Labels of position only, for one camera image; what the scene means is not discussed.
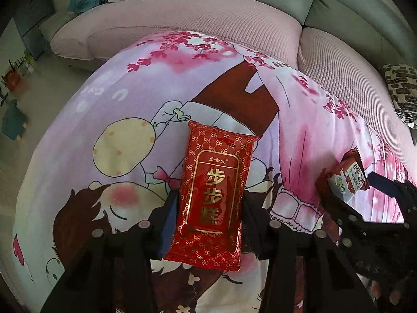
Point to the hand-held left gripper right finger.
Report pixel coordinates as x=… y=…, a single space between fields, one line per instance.
x=252 y=221

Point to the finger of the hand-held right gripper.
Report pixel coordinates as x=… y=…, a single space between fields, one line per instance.
x=382 y=182
x=338 y=212

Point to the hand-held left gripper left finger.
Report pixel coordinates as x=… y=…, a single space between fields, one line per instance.
x=167 y=221

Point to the brown snack packet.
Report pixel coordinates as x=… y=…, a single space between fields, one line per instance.
x=345 y=179

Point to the red gold patterned packet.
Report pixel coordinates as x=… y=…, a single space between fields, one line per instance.
x=211 y=186

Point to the black white patterned pillow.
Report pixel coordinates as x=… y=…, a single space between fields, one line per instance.
x=402 y=88

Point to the cartoon printed blanket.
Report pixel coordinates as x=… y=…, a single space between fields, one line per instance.
x=97 y=88

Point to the grey-green sofa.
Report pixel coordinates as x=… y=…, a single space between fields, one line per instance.
x=352 y=16

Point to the teal stool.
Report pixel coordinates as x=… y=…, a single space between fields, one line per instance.
x=14 y=120

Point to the red plant pot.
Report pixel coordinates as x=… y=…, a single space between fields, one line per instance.
x=13 y=80

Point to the grey cabinet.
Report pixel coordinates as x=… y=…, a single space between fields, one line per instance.
x=32 y=22

